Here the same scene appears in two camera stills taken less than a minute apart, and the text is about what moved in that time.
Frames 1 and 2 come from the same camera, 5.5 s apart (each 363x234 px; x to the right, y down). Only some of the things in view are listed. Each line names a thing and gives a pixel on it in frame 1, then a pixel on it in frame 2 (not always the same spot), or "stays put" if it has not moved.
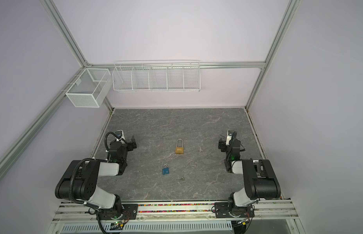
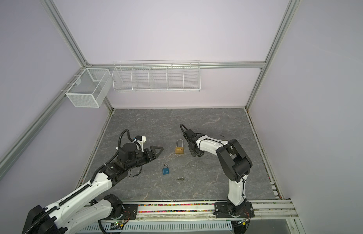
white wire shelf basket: x=156 y=75 stays put
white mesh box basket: x=91 y=88 stays put
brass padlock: x=179 y=150 stays put
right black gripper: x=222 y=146 to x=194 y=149
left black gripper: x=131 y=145 to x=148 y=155
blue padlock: x=165 y=171 stays put
